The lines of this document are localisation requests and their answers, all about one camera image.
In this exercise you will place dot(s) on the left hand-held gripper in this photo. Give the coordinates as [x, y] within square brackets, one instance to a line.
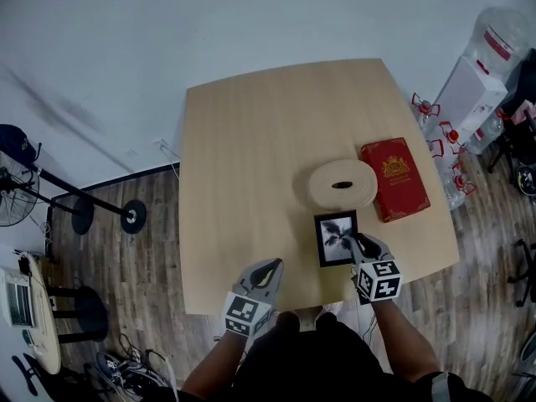
[247, 314]

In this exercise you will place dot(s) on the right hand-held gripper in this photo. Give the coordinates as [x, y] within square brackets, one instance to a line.
[379, 281]

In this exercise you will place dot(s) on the black framed photo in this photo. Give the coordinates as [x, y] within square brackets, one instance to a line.
[333, 241]

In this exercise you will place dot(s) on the person's left forearm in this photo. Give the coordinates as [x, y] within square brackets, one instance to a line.
[213, 364]

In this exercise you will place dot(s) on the person's right forearm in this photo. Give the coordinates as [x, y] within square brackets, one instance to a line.
[404, 341]

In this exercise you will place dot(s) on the round wooden box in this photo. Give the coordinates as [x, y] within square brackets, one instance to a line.
[343, 187]

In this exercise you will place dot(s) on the person's right white shoe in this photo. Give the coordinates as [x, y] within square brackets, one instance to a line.
[333, 308]

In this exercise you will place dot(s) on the red hardcover book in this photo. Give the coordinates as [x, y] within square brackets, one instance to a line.
[398, 182]

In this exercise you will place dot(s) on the person's black clothing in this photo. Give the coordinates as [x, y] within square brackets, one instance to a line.
[318, 362]

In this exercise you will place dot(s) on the tall clear red-label water jug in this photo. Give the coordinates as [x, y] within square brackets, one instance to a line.
[486, 134]

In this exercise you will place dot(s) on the black stool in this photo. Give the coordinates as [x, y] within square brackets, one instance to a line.
[86, 314]

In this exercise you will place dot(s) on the white water dispenser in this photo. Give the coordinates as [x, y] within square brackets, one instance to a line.
[473, 94]

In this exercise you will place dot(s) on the black high-back office chair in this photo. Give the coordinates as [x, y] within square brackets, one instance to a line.
[521, 140]

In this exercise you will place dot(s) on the pink bag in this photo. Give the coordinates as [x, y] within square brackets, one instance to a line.
[522, 113]

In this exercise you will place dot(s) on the round light wooden table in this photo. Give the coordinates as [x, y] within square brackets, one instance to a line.
[44, 329]

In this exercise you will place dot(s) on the white box device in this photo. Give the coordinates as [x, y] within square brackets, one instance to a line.
[17, 304]

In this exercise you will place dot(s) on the large clear dispenser water jug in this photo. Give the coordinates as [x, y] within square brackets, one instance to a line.
[498, 40]

